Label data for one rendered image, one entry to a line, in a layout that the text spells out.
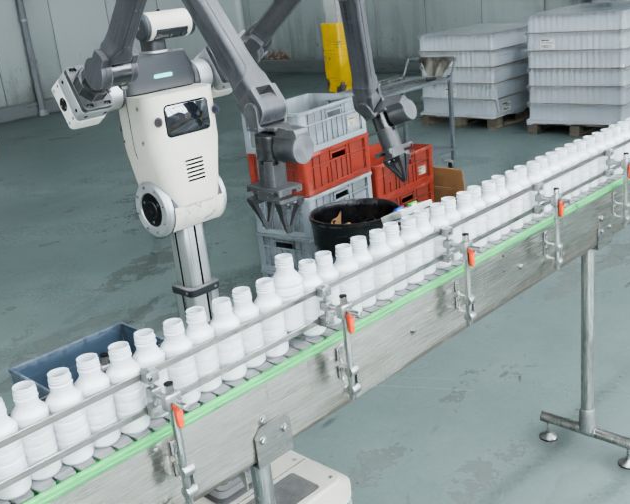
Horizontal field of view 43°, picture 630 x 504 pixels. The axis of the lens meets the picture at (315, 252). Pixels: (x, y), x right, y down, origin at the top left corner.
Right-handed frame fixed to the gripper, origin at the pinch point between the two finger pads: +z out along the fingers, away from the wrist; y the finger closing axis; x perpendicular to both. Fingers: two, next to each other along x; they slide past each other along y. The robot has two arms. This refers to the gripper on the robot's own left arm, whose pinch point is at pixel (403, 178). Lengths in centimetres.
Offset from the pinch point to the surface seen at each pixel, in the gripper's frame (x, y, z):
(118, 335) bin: 43, -76, 12
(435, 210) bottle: -18.3, -13.8, 9.8
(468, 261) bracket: -23.7, -14.9, 24.2
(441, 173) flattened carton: 178, 239, 11
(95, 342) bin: 43, -83, 11
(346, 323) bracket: -24, -60, 23
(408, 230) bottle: -18.1, -25.5, 11.5
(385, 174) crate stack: 176, 186, -1
